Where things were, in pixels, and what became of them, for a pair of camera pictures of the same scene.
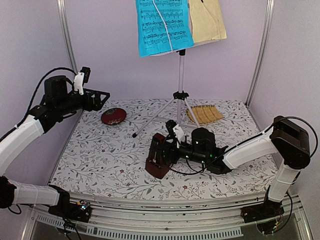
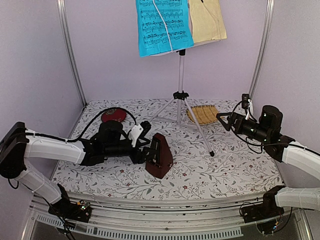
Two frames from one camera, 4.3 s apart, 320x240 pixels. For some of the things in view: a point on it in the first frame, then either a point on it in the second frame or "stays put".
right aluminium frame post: (264, 40) stays put
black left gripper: (99, 105) → (142, 159)
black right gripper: (169, 149) → (232, 119)
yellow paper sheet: (207, 22) stays put
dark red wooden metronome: (155, 164) stays put
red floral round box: (113, 116) stays put
